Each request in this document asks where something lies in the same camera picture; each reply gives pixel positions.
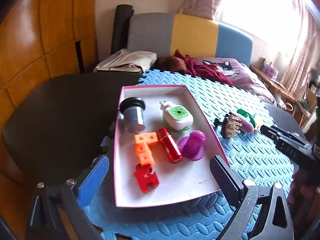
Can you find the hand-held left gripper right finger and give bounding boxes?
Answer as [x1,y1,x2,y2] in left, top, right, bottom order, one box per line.
[209,155,294,240]

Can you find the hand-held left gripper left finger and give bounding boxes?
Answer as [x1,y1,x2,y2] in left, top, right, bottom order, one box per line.
[25,154,110,240]

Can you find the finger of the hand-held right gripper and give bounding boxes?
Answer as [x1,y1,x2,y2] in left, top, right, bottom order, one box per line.
[260,126,282,143]
[269,125,308,145]

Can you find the green plastic stand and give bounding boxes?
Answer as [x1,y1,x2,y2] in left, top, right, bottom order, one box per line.
[236,108,258,127]

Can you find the brown studded massage brush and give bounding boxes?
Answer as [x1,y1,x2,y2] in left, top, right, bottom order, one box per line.
[214,112,242,139]

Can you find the magenta silicone brush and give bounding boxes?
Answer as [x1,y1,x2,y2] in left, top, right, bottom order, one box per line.
[178,130,207,161]

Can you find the pink cardboard box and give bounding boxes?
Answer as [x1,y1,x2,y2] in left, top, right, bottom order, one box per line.
[114,85,230,208]

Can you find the red puzzle piece block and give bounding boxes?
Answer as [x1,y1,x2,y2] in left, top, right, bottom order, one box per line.
[134,164,160,193]

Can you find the orange cube blocks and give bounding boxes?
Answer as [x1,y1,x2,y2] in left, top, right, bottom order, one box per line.
[134,132,158,166]

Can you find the red cylinder bottle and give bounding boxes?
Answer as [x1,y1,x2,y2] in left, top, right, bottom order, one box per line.
[157,127,183,164]

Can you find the dark wire spool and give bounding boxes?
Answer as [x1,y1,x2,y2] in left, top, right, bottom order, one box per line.
[119,97,147,133]

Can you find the white green plastic gadget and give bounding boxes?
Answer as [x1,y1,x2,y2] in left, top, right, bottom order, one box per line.
[159,100,194,131]

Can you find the person's right hand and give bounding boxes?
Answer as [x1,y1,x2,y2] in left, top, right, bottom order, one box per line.
[287,170,320,230]

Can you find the blue foam puzzle mat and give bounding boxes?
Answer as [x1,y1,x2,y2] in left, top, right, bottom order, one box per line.
[77,69,303,240]

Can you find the wooden bedside shelf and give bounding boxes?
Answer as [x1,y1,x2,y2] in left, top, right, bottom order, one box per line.
[250,65,320,130]

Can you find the pink blanket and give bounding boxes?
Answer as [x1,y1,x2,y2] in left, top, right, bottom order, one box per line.
[230,65,277,104]

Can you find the purple box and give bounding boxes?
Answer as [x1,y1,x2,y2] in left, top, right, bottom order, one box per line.
[261,58,279,77]

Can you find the purple cat print pillow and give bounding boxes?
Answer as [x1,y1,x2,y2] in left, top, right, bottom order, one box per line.
[195,57,254,88]

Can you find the long pink curtain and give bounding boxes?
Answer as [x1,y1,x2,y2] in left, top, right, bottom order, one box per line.
[280,0,320,90]

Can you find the dark red cloth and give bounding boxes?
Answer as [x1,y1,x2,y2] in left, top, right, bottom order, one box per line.
[174,49,234,87]

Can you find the brown cushion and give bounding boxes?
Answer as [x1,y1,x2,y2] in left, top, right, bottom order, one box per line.
[152,56,188,73]

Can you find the window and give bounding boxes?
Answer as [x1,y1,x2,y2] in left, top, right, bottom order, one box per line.
[220,0,308,53]

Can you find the grey yellow blue headboard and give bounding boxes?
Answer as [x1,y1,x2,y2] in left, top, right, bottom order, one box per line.
[127,12,253,67]

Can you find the short pink curtain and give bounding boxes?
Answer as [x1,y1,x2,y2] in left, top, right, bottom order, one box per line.
[177,0,225,22]

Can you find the wooden wardrobe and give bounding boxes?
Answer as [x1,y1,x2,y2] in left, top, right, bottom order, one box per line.
[0,0,98,230]

